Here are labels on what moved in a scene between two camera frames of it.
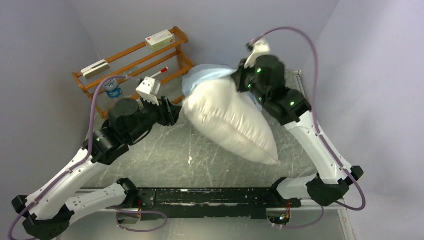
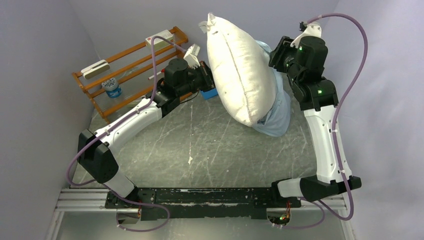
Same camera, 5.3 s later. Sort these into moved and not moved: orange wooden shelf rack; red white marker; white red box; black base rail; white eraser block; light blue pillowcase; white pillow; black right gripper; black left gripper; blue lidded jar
Moved: black right gripper; black left gripper; light blue pillowcase; white pillow
Not moved: blue lidded jar; white red box; orange wooden shelf rack; white eraser block; red white marker; black base rail
